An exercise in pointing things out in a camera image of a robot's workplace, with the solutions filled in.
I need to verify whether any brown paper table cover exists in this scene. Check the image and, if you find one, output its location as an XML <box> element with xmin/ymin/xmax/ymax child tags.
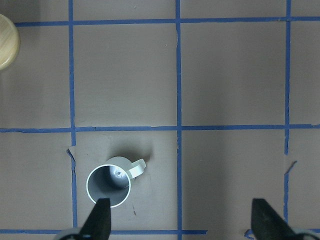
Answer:
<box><xmin>0</xmin><ymin>0</ymin><xmax>320</xmax><ymax>240</ymax></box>

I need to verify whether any wooden mug tree stand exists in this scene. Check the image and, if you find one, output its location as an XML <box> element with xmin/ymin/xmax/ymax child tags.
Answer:
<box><xmin>0</xmin><ymin>14</ymin><xmax>21</xmax><ymax>71</ymax></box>

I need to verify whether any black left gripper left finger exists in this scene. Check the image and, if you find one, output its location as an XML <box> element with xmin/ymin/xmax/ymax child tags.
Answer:
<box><xmin>79</xmin><ymin>198</ymin><xmax>111</xmax><ymax>240</ymax></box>

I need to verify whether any grey white plastic mug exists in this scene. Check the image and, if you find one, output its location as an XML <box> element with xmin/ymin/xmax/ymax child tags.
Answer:
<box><xmin>86</xmin><ymin>156</ymin><xmax>147</xmax><ymax>208</ymax></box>

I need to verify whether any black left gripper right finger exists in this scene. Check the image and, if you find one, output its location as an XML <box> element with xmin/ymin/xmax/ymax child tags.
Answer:
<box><xmin>251</xmin><ymin>198</ymin><xmax>296</xmax><ymax>240</ymax></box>

